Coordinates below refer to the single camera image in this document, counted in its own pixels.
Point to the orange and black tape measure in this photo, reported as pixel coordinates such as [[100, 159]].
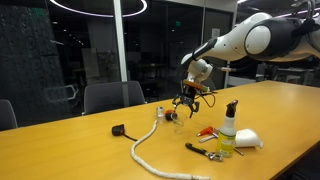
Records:
[[169, 115]]

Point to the white paper wall sign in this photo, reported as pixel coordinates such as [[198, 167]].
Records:
[[215, 32]]

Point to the white chair behind glass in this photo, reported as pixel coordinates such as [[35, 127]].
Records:
[[63, 93]]

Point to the small clear glass jar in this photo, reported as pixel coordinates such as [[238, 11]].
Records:
[[160, 115]]

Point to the yellow label spray bottle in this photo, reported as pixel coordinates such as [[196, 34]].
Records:
[[227, 136]]

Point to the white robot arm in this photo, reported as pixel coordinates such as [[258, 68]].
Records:
[[260, 40]]

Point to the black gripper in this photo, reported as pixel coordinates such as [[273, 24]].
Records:
[[188, 95]]

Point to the dark grey office chair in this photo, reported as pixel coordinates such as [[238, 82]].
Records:
[[6, 115], [111, 96]]

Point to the white paper cup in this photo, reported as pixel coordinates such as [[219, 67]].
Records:
[[246, 138]]

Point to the black plug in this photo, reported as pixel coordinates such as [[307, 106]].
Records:
[[118, 130]]

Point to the green exit sign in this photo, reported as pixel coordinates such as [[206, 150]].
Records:
[[178, 23]]

